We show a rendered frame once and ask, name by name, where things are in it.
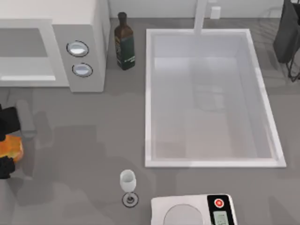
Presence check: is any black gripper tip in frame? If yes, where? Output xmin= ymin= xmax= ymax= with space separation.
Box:
xmin=0 ymin=157 xmax=15 ymax=180

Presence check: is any orange bread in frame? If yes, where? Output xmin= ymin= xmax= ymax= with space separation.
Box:
xmin=0 ymin=134 xmax=25 ymax=163

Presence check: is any large silver microwave knob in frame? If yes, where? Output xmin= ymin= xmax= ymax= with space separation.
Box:
xmin=66 ymin=40 xmax=90 ymax=58

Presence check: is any dark glass bottle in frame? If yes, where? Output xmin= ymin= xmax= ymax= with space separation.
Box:
xmin=114 ymin=12 xmax=136 ymax=71

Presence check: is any pale microwave oven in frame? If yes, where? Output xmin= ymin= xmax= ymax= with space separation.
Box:
xmin=0 ymin=0 xmax=111 ymax=93

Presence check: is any clear wine glass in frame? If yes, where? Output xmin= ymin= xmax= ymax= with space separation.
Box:
xmin=119 ymin=169 xmax=140 ymax=208

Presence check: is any tall white tap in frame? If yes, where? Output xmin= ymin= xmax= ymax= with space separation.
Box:
xmin=193 ymin=0 xmax=208 ymax=36

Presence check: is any pale microwave door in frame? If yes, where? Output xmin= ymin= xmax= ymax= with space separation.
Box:
xmin=0 ymin=19 xmax=70 ymax=88

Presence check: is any small silver microwave knob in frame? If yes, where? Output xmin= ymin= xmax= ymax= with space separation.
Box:
xmin=71 ymin=62 xmax=94 ymax=77

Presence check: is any white sink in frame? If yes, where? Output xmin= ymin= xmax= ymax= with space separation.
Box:
xmin=144 ymin=28 xmax=287 ymax=168

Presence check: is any pale grey rounded box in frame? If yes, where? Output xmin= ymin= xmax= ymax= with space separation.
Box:
xmin=16 ymin=100 xmax=36 ymax=138

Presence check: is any white kitchen scale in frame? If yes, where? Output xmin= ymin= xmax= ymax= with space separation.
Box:
xmin=150 ymin=193 xmax=238 ymax=225

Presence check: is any white wall socket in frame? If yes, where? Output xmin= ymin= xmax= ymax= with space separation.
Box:
xmin=210 ymin=6 xmax=222 ymax=20

